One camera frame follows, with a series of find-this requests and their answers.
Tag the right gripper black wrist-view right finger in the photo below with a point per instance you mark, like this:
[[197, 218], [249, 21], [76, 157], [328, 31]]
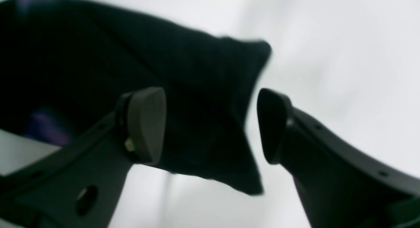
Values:
[[338, 185]]

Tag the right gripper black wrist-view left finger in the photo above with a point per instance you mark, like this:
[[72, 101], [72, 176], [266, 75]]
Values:
[[79, 186]]

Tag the black printed T-shirt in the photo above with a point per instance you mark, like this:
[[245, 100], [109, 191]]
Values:
[[78, 57]]

